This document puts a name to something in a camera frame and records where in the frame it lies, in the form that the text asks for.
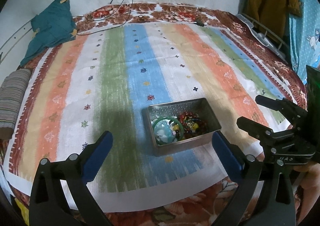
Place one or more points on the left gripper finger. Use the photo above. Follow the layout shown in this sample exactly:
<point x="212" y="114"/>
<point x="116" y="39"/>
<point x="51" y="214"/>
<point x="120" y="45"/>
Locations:
<point x="257" y="128"/>
<point x="277" y="106"/>

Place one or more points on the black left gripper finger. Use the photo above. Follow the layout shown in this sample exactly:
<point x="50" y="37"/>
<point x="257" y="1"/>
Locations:
<point x="48" y="204"/>
<point x="264" y="195"/>

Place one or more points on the green jade bangle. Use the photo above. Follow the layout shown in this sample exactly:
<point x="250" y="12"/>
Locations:
<point x="167" y="130"/>

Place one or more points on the silver metal tin box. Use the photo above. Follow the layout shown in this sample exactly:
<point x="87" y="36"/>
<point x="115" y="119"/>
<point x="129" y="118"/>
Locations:
<point x="196" y="116"/>

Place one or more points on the person's right hand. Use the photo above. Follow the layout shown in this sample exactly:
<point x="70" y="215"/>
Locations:
<point x="310" y="186"/>

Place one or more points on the blue dotted curtain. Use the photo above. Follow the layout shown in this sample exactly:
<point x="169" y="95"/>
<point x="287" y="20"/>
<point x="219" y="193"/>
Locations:
<point x="304" y="38"/>

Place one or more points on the grey striped pillow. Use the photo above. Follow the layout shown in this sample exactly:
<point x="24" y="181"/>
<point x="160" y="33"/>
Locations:
<point x="12" y="92"/>

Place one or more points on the teal folded garment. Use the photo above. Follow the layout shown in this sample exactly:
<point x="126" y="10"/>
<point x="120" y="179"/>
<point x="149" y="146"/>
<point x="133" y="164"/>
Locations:
<point x="53" y="26"/>

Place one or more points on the white wire rack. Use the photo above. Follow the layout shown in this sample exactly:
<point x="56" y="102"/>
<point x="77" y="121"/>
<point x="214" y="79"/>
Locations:
<point x="266" y="37"/>

